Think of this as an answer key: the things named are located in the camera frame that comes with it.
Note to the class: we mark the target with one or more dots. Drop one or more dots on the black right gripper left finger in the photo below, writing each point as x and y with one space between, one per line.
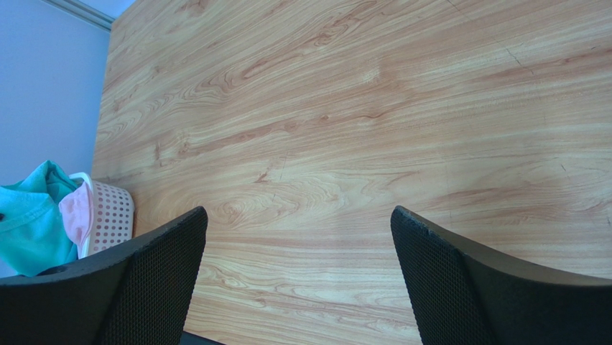
137 292

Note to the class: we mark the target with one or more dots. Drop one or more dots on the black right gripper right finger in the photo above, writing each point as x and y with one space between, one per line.
463 292

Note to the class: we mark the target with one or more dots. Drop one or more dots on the light teal t-shirt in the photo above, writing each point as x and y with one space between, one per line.
33 237

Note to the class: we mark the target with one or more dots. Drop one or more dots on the white perforated laundry basket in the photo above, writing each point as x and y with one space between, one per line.
113 215

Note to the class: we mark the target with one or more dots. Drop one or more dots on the pink t-shirt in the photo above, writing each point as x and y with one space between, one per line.
77 214

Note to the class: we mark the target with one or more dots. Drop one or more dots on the aluminium frame post left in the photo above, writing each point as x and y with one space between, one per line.
84 12

